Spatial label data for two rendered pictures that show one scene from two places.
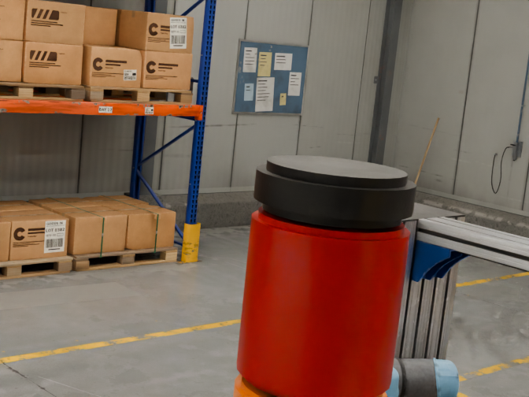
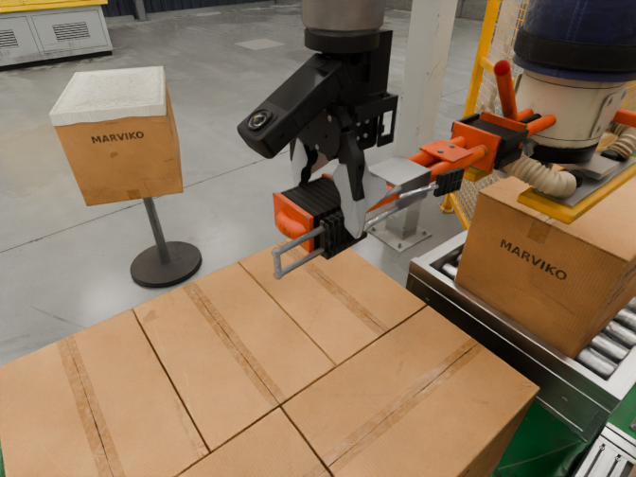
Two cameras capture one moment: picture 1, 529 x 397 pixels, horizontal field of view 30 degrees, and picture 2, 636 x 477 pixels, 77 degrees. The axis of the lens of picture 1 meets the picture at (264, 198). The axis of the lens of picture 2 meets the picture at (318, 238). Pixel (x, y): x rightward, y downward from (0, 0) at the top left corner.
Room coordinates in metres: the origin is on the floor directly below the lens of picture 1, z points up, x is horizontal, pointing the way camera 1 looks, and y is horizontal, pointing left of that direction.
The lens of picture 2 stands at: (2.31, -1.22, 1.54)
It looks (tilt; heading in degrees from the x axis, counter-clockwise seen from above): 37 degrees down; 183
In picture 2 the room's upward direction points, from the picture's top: straight up
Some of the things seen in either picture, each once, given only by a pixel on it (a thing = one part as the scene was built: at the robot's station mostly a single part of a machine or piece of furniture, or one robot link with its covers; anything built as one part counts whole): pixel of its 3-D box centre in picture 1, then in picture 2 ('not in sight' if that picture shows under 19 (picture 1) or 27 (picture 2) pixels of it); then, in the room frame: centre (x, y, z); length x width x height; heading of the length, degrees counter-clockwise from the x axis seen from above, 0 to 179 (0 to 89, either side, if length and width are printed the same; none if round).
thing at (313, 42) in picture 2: not in sight; (344, 93); (1.89, -1.21, 1.41); 0.09 x 0.08 x 0.12; 131
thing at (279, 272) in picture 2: not in sight; (381, 215); (1.90, -1.16, 1.27); 0.31 x 0.03 x 0.05; 134
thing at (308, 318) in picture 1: (321, 298); not in sight; (0.30, -0.02, 2.30); 0.05 x 0.05 x 0.05
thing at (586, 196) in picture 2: not in sight; (589, 173); (1.58, -0.72, 1.17); 0.34 x 0.10 x 0.05; 131
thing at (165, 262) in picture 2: not in sight; (154, 220); (0.56, -2.19, 0.31); 0.40 x 0.40 x 0.62
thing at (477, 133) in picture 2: not in sight; (485, 140); (1.67, -0.97, 1.27); 0.10 x 0.08 x 0.06; 41
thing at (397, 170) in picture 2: not in sight; (396, 183); (1.81, -1.14, 1.26); 0.07 x 0.07 x 0.04; 41
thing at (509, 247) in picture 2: not in sight; (572, 240); (1.23, -0.45, 0.75); 0.60 x 0.40 x 0.40; 130
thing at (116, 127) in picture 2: not in sight; (128, 130); (0.56, -2.19, 0.82); 0.60 x 0.40 x 0.40; 20
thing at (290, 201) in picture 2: not in sight; (318, 210); (1.89, -1.24, 1.27); 0.08 x 0.07 x 0.05; 131
